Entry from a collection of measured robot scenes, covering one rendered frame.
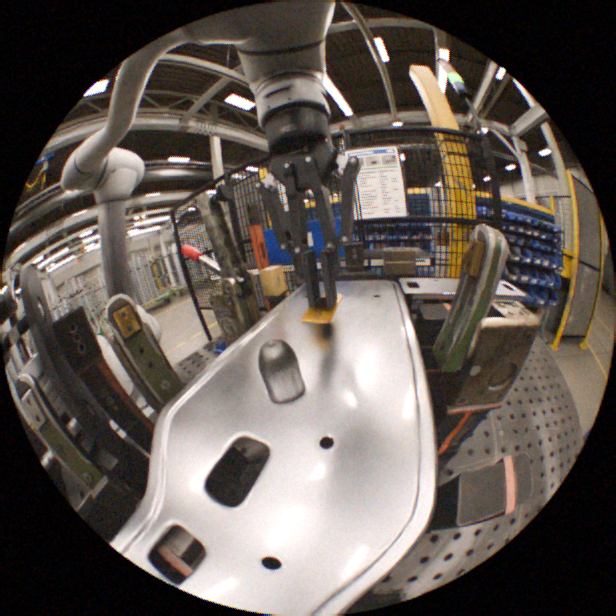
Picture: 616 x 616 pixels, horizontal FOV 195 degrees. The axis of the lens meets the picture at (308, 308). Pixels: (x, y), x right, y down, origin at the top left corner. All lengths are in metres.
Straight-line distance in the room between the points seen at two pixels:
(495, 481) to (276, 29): 0.37
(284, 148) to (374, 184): 0.57
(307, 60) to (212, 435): 0.37
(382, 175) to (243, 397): 0.78
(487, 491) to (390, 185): 0.79
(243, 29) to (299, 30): 0.05
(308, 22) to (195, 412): 0.36
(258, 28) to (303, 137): 0.14
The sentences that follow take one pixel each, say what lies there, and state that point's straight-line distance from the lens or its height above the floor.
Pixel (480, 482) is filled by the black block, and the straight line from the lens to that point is 0.15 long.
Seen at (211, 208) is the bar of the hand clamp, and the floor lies 1.19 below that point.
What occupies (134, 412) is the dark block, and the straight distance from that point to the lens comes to 0.29.
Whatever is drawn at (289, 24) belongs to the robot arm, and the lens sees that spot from 0.23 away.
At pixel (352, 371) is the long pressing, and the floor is 1.00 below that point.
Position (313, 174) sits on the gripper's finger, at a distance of 0.21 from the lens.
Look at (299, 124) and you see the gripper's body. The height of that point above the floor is 1.24.
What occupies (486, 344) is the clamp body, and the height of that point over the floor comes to 1.02.
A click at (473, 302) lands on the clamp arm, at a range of 0.17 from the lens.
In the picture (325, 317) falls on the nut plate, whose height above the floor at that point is 1.02.
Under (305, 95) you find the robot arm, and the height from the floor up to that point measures 1.27.
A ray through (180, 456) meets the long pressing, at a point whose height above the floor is 1.00.
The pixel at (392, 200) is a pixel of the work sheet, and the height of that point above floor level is 1.22.
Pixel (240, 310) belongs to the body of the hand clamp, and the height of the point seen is 1.02.
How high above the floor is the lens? 1.12
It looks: 23 degrees down
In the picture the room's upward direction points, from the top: 9 degrees counter-clockwise
